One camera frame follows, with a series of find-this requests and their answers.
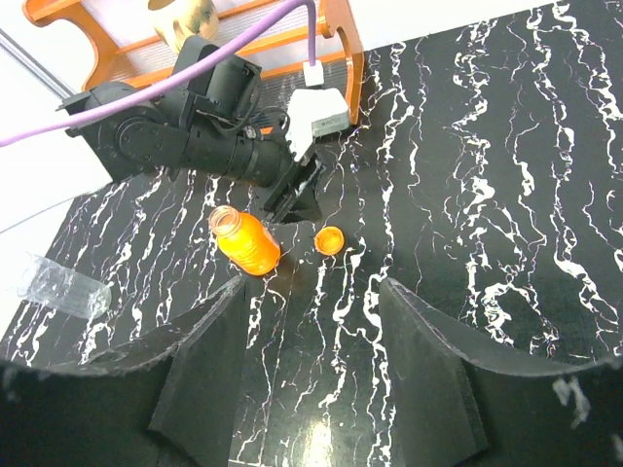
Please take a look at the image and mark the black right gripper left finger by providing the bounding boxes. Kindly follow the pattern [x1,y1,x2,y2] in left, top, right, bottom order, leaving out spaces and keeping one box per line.
[1,277,247,466]

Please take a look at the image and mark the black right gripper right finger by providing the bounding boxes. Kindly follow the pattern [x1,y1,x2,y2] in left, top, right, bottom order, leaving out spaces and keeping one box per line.
[379,278,622,466]

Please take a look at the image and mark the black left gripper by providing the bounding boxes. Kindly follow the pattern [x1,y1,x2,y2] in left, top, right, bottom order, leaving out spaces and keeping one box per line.
[265,154,322,224]

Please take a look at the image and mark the orange bottle cap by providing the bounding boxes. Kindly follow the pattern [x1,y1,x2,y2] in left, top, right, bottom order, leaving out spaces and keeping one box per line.
[313,226,346,256]

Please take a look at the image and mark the orange juice bottle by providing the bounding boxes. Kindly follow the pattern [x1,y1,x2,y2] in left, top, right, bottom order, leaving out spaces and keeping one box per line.
[208,205,281,276]

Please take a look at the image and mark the clear plastic bottle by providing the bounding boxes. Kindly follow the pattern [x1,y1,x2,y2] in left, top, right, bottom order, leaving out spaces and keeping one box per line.
[17,253,112,320]

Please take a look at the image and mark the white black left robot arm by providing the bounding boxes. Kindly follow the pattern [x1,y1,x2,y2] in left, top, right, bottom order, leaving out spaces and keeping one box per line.
[66,55,324,224]

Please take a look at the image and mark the beige mug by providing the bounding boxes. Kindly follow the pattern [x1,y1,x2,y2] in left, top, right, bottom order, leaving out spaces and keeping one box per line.
[147,0,219,54]

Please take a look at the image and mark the wooden shelf rack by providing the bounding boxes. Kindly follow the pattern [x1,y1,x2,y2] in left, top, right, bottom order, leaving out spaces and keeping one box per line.
[21,0,366,127]

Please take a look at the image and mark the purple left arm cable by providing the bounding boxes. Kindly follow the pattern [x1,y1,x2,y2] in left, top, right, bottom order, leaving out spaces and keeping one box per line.
[0,0,320,148]

